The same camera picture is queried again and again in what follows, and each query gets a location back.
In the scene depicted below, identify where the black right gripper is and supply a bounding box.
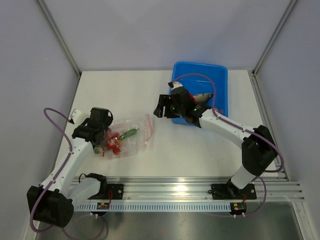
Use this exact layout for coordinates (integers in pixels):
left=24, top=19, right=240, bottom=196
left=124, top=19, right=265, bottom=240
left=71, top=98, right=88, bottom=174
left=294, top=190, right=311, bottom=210
left=154, top=94, right=185, bottom=119

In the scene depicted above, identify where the green toy chili pepper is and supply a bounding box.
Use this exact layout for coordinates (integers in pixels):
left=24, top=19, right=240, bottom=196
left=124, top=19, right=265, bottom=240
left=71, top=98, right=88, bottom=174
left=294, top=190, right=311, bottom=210
left=118, top=128, right=139, bottom=141

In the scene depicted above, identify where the clear zip top bag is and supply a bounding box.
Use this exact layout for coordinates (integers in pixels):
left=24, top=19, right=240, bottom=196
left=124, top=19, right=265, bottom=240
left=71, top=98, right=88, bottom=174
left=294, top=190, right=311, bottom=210
left=93, top=114, right=153, bottom=160

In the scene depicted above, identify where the grey toy fish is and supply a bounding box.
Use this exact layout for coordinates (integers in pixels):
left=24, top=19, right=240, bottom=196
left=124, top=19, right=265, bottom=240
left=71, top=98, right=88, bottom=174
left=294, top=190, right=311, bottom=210
left=193, top=93, right=214, bottom=104

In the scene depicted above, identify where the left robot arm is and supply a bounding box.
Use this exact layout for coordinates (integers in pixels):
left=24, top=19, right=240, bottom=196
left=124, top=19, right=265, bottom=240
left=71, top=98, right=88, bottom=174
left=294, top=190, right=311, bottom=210
left=27, top=107, right=114, bottom=233

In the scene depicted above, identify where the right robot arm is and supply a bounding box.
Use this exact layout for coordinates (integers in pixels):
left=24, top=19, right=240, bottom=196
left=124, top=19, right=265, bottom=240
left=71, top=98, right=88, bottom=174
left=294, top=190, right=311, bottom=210
left=153, top=86, right=278, bottom=200

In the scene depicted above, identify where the red toy grape bunch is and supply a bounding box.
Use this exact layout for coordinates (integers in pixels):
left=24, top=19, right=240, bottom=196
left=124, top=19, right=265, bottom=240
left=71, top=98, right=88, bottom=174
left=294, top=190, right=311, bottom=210
left=93, top=128, right=123, bottom=157

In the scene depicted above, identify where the blue plastic bin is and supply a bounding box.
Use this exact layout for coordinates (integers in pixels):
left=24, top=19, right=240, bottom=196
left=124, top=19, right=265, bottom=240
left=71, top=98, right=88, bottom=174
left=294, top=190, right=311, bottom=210
left=171, top=61, right=229, bottom=130

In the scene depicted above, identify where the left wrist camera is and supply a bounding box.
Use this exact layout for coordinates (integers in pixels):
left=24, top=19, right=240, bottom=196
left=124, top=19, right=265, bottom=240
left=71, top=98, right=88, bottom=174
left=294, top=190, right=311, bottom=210
left=70, top=108, right=89, bottom=126

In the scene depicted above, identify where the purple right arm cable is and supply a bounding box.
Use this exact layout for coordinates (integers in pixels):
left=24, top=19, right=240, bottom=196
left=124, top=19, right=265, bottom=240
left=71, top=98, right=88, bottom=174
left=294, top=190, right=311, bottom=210
left=172, top=73, right=285, bottom=218

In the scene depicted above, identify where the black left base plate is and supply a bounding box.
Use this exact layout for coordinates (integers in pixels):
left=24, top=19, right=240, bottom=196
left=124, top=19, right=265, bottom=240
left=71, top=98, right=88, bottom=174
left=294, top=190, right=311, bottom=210
left=107, top=183, right=124, bottom=201

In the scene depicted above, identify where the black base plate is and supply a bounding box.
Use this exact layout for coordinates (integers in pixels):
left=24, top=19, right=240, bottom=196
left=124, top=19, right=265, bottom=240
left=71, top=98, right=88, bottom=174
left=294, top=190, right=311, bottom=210
left=107, top=183, right=124, bottom=201
left=207, top=183, right=257, bottom=200

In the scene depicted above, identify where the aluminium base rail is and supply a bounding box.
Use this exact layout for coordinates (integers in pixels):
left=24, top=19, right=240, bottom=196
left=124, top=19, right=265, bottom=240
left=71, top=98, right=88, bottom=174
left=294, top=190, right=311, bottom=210
left=69, top=176, right=305, bottom=201

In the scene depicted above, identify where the white slotted cable duct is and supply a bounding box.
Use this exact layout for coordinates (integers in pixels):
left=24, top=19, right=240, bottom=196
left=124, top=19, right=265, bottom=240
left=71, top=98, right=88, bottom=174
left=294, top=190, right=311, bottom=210
left=75, top=201, right=231, bottom=213

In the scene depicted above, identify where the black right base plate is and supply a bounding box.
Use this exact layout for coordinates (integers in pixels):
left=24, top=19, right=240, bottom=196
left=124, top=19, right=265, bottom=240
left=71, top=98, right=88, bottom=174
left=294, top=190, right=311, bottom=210
left=207, top=183, right=257, bottom=200

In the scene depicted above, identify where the aluminium frame post right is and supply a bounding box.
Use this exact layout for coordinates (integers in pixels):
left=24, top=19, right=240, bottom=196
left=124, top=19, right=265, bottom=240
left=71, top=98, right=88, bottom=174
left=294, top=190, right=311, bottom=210
left=251, top=0, right=300, bottom=76

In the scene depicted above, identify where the aluminium frame post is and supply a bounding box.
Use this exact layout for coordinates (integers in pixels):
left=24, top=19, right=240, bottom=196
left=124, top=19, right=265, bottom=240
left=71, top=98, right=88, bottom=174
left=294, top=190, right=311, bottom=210
left=251, top=0, right=300, bottom=76
left=36, top=0, right=81, bottom=76

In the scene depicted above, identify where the aluminium frame post left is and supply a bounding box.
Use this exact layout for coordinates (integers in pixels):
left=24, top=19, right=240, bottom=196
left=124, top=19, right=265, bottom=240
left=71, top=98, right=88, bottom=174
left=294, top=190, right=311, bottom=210
left=36, top=0, right=81, bottom=76

